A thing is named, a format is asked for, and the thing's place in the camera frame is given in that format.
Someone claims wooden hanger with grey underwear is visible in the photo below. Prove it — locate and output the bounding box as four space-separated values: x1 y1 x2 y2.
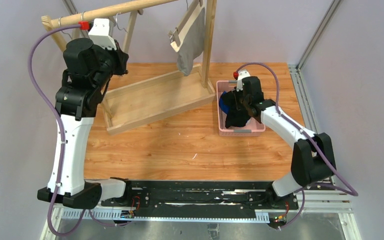
168 0 206 53

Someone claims wooden clip hanger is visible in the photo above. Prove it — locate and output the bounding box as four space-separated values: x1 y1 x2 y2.
72 11 91 39

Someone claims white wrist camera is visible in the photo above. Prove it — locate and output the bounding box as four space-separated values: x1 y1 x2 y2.
233 69 251 92
88 18 117 50

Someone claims aluminium frame post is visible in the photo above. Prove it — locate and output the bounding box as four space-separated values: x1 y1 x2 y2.
62 0 79 15
288 0 343 132

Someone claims empty wooden hanger left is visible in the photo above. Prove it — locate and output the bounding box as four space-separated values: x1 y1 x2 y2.
58 17 82 42

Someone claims grey underwear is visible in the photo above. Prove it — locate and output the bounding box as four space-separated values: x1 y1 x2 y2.
176 6 206 76

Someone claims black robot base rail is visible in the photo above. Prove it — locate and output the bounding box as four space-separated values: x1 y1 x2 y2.
84 180 299 223

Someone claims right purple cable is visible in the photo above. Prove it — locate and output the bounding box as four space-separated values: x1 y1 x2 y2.
236 62 359 229

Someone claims blue white underwear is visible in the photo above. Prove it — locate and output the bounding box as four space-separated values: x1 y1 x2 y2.
218 91 230 115

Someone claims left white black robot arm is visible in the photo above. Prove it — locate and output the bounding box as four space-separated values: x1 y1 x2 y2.
37 38 131 210

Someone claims black underwear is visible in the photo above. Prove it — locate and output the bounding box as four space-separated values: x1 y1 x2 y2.
223 91 251 128

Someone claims aluminium frame post right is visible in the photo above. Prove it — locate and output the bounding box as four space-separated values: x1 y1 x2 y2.
288 0 343 132

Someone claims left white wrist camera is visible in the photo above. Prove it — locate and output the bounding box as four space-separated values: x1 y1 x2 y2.
88 18 117 50

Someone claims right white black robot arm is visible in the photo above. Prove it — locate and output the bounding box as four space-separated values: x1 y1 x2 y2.
232 76 336 203

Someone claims wooden clothes rack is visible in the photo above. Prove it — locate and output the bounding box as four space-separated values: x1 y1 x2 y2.
41 0 217 135

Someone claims pink plastic basket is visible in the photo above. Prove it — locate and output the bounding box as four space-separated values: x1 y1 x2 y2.
216 80 266 137

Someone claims aluminium frame post left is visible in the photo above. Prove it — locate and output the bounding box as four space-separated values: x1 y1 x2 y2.
62 0 79 15

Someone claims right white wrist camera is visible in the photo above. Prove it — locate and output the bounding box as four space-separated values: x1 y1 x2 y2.
233 69 251 92

